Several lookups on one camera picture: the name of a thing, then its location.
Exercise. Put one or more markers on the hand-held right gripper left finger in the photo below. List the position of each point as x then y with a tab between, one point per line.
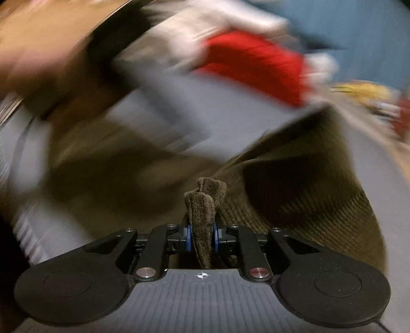
189	239

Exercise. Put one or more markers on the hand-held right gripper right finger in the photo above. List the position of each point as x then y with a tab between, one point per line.
215	239

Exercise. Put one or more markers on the red quilted garment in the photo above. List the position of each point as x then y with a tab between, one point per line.
253	60

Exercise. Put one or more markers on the yellow object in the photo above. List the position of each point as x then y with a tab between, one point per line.
365	91

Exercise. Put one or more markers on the white folded blanket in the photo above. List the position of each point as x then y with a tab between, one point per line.
198	22

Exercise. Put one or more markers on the teal cloth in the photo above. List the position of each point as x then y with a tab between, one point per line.
352	32

